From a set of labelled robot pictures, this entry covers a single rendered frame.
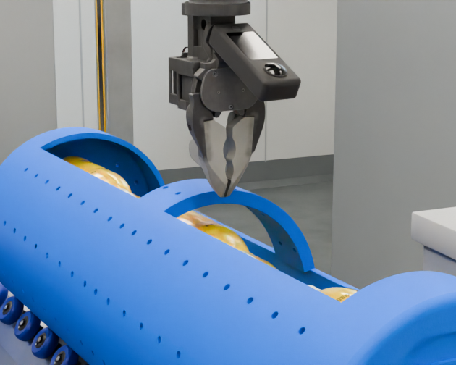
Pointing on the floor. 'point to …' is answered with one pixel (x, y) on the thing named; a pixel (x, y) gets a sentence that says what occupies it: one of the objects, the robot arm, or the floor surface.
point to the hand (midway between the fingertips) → (226, 187)
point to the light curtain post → (114, 68)
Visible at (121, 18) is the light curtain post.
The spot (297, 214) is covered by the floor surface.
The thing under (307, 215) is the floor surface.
